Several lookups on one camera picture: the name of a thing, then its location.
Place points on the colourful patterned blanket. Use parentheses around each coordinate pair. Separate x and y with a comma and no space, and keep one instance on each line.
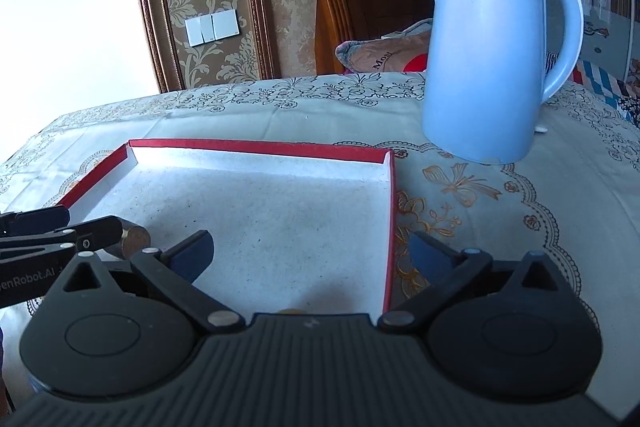
(605,82)

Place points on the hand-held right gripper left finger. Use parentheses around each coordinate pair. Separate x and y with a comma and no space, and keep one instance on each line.
(192,254)

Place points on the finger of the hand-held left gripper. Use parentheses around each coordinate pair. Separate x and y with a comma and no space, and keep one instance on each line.
(35,219)
(95,233)

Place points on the red and white box tray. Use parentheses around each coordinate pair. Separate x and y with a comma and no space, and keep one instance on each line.
(275,217)

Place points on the brown wooden headboard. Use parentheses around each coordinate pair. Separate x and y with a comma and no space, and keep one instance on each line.
(370,7)

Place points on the light blue electric kettle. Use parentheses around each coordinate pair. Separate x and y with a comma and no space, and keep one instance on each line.
(475,57)

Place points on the printed pillow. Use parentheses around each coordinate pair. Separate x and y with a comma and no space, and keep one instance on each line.
(385,54)

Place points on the small yellow round object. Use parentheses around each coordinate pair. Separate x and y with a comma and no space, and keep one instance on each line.
(291,311)

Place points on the dark brown cylinder piece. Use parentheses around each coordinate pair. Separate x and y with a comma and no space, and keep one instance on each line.
(136,241)

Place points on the white wall switch panel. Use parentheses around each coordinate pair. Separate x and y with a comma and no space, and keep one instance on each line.
(212,28)

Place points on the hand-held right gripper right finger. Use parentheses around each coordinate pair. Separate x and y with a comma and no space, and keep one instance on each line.
(425,254)

